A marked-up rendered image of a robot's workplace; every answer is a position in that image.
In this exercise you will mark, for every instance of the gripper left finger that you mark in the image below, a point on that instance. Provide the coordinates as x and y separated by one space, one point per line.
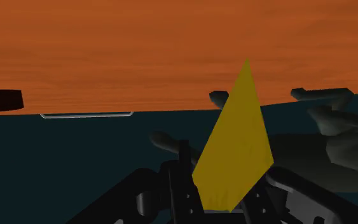
154 192

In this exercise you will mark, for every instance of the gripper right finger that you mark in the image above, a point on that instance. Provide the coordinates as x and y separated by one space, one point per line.
293 201

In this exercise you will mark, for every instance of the yellow pointed object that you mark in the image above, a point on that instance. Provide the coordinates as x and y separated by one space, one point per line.
236 149

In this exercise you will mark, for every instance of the flat silver-rimmed tablet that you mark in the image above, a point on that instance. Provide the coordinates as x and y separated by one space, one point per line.
85 115

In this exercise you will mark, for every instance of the black and white cylinder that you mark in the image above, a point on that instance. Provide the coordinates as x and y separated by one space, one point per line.
5 100

